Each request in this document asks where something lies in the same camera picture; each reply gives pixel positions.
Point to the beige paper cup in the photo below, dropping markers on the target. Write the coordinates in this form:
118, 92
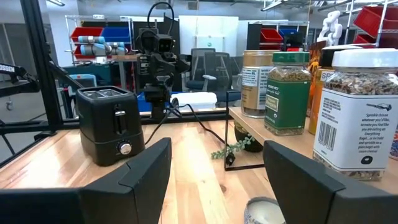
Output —
256, 90

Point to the white-lid spice jar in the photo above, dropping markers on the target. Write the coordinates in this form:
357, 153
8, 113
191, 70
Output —
357, 124

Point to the black two-slot toaster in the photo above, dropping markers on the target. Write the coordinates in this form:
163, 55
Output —
109, 130

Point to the black aluminium table frame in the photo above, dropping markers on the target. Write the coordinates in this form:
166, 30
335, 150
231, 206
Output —
40, 62

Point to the potted succulent plant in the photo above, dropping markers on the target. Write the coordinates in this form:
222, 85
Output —
245, 140

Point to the blue bin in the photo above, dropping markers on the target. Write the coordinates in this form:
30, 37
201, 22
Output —
143, 104

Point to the grey office chair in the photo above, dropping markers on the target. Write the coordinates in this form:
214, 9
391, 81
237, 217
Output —
199, 71

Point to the green-lid glass spice jar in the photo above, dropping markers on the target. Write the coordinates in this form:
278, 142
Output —
287, 102

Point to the white cabinet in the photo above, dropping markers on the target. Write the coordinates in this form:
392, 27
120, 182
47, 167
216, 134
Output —
208, 34

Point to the white plastic container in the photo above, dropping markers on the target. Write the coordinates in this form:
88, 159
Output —
196, 100

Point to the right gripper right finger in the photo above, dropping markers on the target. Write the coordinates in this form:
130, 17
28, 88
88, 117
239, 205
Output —
317, 202

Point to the rack with red bins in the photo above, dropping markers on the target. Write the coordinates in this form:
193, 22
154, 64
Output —
373, 21

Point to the shelving with red blue bins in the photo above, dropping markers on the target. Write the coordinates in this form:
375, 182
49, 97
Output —
99, 32
273, 35

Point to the black-lid orange spice bottle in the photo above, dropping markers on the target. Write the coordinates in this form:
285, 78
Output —
317, 99

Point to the white robot figure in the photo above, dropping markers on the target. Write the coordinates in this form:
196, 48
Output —
331, 28

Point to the black office chair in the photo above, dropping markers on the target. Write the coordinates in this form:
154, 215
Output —
224, 77

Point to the blue-capped grey robot arm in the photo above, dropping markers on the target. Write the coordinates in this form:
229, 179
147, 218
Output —
99, 46

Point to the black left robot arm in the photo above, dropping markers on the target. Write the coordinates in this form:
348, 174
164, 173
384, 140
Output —
157, 99

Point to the wooden shelf black legs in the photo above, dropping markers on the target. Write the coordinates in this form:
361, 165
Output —
280, 137

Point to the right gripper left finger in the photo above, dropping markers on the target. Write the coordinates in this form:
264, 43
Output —
102, 202

